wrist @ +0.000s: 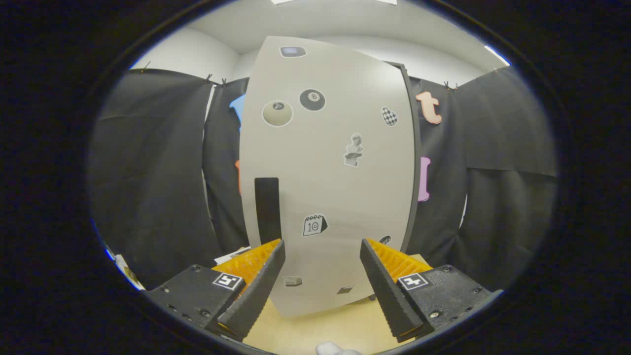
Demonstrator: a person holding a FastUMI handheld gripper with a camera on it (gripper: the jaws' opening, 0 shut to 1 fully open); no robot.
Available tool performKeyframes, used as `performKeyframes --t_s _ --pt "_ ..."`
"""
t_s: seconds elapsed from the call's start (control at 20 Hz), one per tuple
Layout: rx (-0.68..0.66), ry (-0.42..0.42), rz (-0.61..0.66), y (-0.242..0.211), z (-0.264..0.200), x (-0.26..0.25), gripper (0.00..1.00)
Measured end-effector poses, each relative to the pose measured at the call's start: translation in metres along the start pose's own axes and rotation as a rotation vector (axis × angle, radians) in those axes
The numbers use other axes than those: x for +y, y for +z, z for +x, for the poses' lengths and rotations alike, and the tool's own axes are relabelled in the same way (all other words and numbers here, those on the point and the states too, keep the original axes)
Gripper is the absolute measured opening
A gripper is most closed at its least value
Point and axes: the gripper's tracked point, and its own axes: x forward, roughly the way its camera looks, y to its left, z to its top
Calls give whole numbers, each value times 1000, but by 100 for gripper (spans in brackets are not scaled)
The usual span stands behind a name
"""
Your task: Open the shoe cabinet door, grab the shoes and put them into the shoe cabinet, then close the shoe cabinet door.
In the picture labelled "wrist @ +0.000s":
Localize black door handle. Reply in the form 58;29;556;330
254;177;282;246

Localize white printed booklet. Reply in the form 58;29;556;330
213;246;252;265

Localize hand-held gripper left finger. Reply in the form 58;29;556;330
143;239;286;343

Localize white fluffy object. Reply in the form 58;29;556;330
315;341;363;355

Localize small ceiling light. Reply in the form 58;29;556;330
484;44;512;67

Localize long ceiling light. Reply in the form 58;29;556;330
271;0;397;5

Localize dark grey shoe cabinet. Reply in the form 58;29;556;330
389;62;423;257

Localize black backdrop cloth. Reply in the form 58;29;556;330
89;64;558;291

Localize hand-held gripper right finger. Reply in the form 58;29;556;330
359;238;503;344

